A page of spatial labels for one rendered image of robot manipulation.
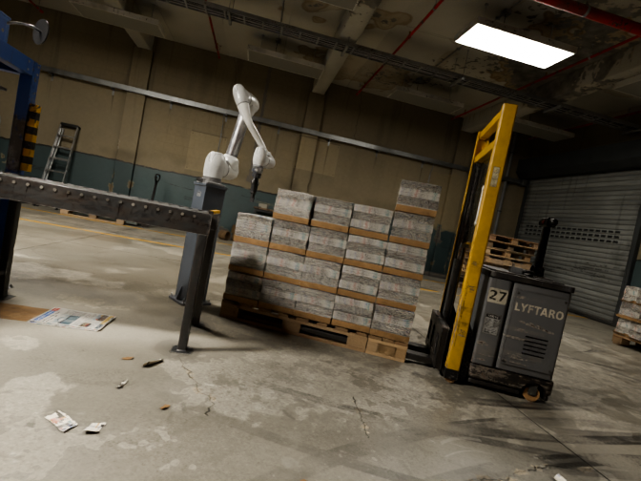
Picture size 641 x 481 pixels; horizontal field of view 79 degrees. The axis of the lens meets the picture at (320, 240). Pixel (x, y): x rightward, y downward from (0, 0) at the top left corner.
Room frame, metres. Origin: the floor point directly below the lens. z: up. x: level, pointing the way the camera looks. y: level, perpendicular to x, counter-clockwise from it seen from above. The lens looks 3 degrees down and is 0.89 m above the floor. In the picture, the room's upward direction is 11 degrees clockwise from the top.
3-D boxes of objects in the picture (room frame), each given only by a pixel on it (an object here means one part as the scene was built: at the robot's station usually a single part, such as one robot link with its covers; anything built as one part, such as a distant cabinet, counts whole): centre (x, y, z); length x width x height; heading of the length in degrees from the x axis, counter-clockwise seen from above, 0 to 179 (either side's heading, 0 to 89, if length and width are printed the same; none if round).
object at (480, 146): (3.23, -1.14, 0.97); 0.09 x 0.09 x 1.75; 80
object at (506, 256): (8.64, -3.91, 0.65); 1.33 x 0.94 x 1.30; 104
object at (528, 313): (2.84, -1.45, 0.40); 0.69 x 0.55 x 0.80; 170
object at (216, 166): (3.27, 0.98, 1.17); 0.18 x 0.16 x 0.22; 164
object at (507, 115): (2.58, -1.03, 0.97); 0.09 x 0.09 x 1.75; 80
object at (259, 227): (3.09, 0.06, 0.42); 1.17 x 0.39 x 0.83; 80
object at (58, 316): (2.34, 1.37, 0.01); 0.37 x 0.28 x 0.01; 100
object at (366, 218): (3.02, -0.36, 0.95); 0.38 x 0.29 x 0.23; 170
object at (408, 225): (2.98, -0.65, 0.65); 0.39 x 0.30 x 1.29; 170
